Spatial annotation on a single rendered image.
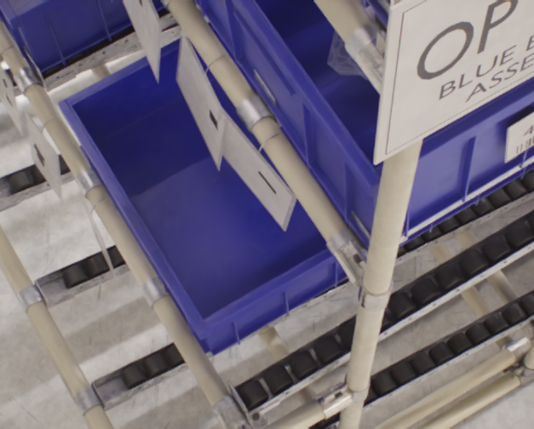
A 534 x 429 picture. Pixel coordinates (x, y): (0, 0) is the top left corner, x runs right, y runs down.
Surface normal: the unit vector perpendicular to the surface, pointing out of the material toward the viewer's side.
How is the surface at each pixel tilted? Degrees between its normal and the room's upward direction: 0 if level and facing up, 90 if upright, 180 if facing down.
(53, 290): 11
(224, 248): 3
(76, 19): 90
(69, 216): 0
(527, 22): 90
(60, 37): 90
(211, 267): 3
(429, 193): 90
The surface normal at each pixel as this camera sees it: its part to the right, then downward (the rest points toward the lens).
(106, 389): 0.16, -0.51
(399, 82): 0.52, 0.77
